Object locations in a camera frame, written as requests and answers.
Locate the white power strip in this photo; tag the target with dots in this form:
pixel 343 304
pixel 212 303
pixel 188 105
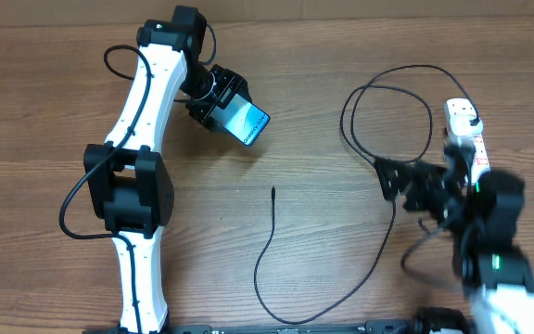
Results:
pixel 459 112

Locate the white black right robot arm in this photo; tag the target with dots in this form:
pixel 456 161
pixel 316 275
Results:
pixel 481 216

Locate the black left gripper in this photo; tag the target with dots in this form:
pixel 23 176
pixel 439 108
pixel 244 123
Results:
pixel 231 83

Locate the white charger plug adapter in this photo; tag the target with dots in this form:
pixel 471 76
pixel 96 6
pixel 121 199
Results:
pixel 461 127

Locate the Samsung Galaxy smartphone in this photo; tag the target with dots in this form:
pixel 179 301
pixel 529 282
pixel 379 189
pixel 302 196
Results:
pixel 241 119

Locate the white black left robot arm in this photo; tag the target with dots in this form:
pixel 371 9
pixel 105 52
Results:
pixel 128 181

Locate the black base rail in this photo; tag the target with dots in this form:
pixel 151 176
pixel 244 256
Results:
pixel 369 327

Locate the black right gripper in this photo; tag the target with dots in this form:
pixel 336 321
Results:
pixel 421 182

